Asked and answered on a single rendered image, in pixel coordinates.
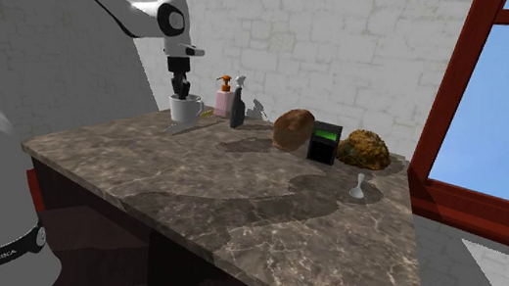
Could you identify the white mug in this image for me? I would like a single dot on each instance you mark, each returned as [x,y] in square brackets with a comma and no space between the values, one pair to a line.
[182,109]

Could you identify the brown lumpy food heap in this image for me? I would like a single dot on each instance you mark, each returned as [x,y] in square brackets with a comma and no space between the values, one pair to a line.
[364,150]

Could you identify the black spray bottle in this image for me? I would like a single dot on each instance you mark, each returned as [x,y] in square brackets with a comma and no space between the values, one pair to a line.
[238,112]

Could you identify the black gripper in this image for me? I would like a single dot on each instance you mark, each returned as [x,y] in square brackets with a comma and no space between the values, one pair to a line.
[178,65]

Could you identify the pink soap dispenser orange pump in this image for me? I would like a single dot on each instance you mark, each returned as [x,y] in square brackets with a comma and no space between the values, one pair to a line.
[223,102]

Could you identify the black calculator green screen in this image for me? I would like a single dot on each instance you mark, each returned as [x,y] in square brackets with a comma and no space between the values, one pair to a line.
[322,149]

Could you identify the red framed window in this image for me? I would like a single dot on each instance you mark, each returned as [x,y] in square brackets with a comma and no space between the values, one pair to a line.
[456,79]

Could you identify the brown bread loaf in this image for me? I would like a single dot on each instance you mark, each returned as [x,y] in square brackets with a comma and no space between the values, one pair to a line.
[292,128]

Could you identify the white spoon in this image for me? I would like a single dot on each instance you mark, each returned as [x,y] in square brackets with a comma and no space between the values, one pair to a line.
[357,191]

